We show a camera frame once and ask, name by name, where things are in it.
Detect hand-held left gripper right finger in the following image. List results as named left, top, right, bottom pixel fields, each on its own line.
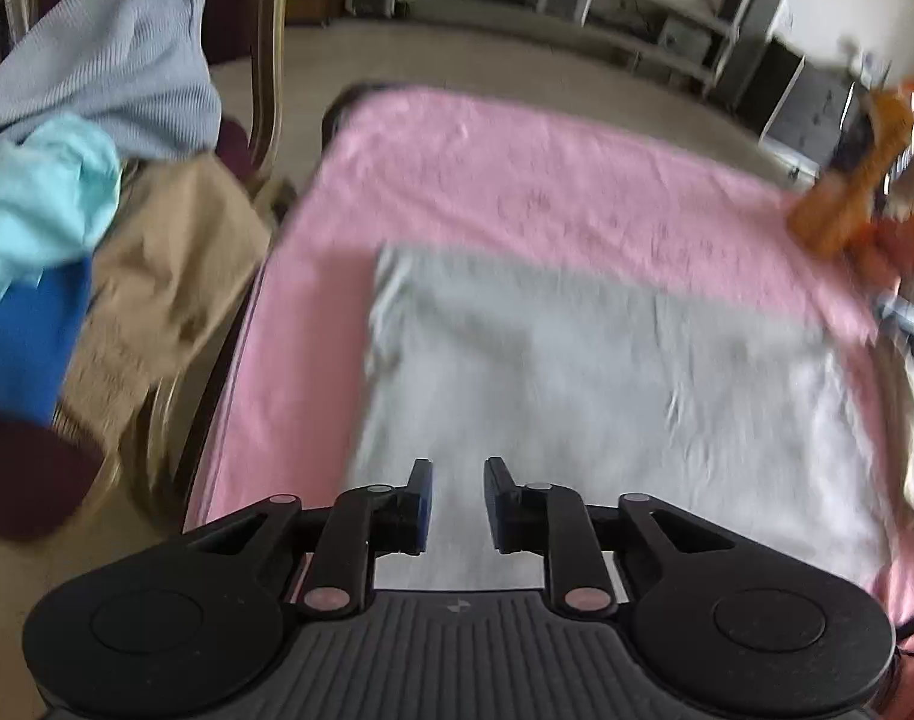
left=483, top=455, right=735, bottom=620

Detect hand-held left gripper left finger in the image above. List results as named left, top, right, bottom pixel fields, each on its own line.
left=179, top=457, right=435, bottom=620

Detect white sweatshirt with script embroidery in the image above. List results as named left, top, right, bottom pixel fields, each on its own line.
left=347, top=244, right=899, bottom=595

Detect pink blanket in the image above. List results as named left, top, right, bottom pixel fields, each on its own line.
left=182, top=86, right=914, bottom=720

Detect beige pants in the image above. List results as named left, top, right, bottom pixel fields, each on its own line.
left=52, top=159, right=275, bottom=470

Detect blue cloth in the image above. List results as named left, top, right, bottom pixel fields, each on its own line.
left=0, top=253, right=95, bottom=430

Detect orange juice bottle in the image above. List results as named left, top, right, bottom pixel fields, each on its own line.
left=790, top=79, right=914, bottom=257

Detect gold-framed chair with maroon seat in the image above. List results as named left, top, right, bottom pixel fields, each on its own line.
left=0, top=0, right=300, bottom=541

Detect teal cloth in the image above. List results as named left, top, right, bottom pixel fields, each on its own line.
left=0, top=116, right=125, bottom=310

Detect black cabinet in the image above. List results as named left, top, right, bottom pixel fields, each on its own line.
left=757, top=37, right=857, bottom=166

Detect light blue knit sweater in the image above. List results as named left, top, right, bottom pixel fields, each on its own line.
left=0, top=0, right=225, bottom=163

